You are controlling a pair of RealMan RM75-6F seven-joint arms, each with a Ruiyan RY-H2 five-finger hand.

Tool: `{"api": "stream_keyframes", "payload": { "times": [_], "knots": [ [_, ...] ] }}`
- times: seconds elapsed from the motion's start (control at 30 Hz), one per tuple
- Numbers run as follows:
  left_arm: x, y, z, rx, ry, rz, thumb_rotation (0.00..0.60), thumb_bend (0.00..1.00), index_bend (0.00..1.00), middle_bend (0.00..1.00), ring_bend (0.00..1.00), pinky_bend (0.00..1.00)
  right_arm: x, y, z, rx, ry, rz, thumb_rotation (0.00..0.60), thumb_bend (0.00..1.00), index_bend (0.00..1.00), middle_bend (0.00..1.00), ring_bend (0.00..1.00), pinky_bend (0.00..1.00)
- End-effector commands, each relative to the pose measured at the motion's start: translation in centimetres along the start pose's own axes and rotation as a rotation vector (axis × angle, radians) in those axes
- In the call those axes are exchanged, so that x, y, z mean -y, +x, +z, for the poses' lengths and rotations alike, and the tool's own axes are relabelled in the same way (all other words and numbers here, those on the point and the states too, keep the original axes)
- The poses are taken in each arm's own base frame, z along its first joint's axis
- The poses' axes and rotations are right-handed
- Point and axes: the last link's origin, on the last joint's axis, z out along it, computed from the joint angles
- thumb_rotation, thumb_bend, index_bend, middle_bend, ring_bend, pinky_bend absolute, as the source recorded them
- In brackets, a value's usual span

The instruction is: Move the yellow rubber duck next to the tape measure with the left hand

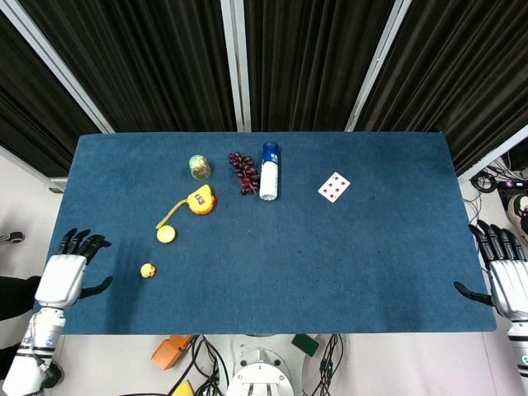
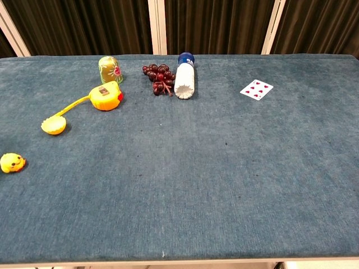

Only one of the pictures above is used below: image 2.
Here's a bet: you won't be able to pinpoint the yellow scalloped plastic spoon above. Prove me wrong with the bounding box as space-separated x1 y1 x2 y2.
40 95 91 136

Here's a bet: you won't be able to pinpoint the dark red grape bunch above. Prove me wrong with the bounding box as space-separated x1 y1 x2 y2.
142 63 177 97

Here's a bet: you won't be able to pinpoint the hearts playing card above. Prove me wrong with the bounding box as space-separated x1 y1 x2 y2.
239 79 274 101

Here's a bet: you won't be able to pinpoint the wide white frame post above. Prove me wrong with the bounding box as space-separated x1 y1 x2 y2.
148 0 168 55

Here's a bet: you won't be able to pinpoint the dark pleated curtain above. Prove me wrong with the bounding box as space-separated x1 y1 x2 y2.
0 0 359 59

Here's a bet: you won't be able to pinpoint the yellow tape measure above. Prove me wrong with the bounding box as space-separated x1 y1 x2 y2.
88 80 125 112

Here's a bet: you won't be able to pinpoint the blue velvet table cloth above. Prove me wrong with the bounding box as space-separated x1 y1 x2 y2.
0 53 359 265

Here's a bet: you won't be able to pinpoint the white bottle with blue cap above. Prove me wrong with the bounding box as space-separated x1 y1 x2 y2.
173 52 196 100

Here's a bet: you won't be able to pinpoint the narrow white frame post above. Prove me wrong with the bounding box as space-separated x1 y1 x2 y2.
261 0 287 55

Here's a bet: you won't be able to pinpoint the yellow rubber duck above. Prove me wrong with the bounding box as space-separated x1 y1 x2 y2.
0 152 26 174

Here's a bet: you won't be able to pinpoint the slanted white frame post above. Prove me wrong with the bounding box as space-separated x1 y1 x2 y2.
0 2 31 58

